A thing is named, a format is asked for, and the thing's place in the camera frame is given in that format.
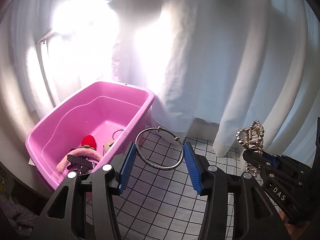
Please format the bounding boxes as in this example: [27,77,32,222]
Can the white curtain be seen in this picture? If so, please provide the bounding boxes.
[1,0,319,164]

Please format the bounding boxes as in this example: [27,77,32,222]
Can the pink plastic tub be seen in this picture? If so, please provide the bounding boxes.
[25,81,155,189]

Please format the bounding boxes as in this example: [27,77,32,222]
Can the black digital sports watch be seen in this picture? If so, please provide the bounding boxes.
[66,154,96,174]

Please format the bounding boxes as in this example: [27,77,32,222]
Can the pearl hair claw clip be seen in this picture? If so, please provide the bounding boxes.
[235,120,265,171]

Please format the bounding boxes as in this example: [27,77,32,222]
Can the beige fluffy pom keychain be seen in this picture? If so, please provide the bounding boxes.
[103,140,115,154]

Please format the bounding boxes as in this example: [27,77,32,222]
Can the small silver bangle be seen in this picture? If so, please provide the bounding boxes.
[135,126,184,171]

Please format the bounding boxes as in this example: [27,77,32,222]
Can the white grid tablecloth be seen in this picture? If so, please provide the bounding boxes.
[113,137,241,239]

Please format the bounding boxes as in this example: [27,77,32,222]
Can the pink strawberry plush headband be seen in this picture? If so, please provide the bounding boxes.
[56,135,103,174]

